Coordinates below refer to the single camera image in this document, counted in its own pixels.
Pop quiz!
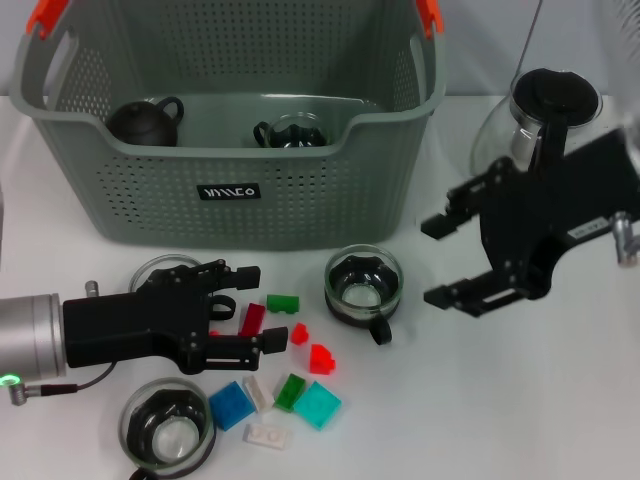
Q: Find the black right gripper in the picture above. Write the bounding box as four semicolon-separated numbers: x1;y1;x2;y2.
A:
420;127;640;319

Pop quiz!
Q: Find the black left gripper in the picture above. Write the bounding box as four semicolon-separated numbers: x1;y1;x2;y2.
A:
62;258;290;375

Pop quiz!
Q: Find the large red toy brick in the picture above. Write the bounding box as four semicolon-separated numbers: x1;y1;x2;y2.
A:
308;343;337;375

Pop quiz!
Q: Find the teal toy plate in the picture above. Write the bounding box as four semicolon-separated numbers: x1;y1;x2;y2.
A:
293;382;345;432

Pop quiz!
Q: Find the grey perforated storage basket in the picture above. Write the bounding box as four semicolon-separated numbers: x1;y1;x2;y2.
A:
8;0;448;251

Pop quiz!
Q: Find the long dark red toy brick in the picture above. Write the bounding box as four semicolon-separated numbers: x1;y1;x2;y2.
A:
238;303;266;337

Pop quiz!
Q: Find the white toy brick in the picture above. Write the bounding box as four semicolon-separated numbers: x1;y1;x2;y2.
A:
243;375;275;414

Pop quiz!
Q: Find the blue flat toy plate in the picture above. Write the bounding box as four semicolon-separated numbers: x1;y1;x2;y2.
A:
207;380;257;431

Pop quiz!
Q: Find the green sloped toy brick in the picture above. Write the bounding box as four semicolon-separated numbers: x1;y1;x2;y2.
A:
274;373;307;412

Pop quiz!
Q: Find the white flat toy plate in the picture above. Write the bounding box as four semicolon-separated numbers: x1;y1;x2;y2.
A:
243;422;293;448

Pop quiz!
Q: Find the dark clay teapot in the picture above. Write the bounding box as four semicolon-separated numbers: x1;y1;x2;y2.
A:
107;95;185;147

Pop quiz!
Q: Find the right arm signal cable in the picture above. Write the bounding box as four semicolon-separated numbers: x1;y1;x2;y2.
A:
612;210;640;266

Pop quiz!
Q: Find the arm signal cable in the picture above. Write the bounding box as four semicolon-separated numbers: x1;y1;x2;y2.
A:
12;362;119;401
612;210;640;266

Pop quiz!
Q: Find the glass carafe with black handle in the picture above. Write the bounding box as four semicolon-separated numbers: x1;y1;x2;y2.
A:
469;67;605;196

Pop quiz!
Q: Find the left arm signal cable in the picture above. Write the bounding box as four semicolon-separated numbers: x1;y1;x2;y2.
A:
12;362;119;401

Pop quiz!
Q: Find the orange basket handle clip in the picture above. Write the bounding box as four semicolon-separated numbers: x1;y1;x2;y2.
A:
416;0;445;40
27;0;69;39

